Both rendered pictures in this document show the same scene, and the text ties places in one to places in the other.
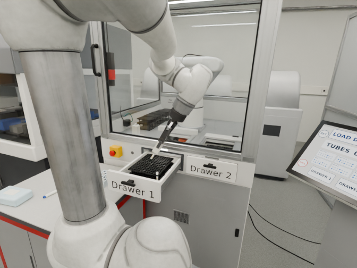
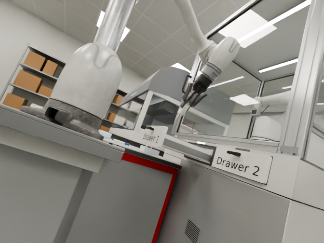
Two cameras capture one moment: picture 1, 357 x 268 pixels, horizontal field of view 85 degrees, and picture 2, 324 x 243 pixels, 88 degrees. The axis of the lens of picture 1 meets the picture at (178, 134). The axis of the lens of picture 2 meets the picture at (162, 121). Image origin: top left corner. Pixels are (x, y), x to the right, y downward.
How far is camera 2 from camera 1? 81 cm
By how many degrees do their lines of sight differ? 55
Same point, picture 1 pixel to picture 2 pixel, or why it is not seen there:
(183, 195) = (203, 198)
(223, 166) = (252, 157)
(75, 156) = (105, 22)
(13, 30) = not seen: outside the picture
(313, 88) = not seen: outside the picture
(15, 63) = (150, 85)
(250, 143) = (293, 126)
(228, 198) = (253, 213)
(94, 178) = (107, 39)
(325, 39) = not seen: outside the picture
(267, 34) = (317, 12)
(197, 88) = (219, 49)
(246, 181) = (283, 186)
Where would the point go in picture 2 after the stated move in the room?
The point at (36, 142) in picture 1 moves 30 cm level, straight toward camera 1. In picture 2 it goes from (136, 128) to (127, 123)
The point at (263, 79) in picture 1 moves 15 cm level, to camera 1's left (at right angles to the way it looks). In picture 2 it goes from (313, 50) to (270, 57)
